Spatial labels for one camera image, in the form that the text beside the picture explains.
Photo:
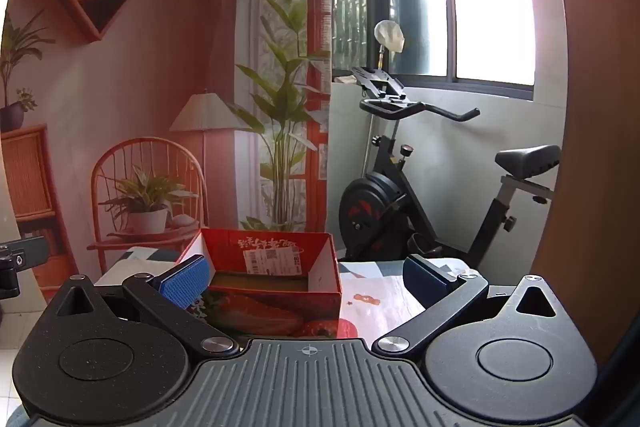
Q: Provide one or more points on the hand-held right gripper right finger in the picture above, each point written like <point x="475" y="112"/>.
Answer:
<point x="420" y="277"/>

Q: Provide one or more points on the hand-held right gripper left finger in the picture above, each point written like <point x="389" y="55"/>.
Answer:
<point x="185" y="279"/>

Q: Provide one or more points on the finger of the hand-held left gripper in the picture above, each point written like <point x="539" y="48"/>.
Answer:
<point x="30" y="251"/>
<point x="7" y="279"/>

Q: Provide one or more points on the red strawberry print cardboard box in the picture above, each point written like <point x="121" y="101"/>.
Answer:
<point x="280" y="312"/>

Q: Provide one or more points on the printed cartoon blanket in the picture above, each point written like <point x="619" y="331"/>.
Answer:
<point x="380" y="307"/>

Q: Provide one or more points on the black exercise bike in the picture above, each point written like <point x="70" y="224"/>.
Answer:
<point x="380" y="202"/>

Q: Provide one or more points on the white plastic bag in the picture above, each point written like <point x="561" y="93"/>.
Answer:
<point x="390" y="36"/>

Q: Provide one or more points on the dark framed window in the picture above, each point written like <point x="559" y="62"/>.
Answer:
<point x="495" y="7"/>

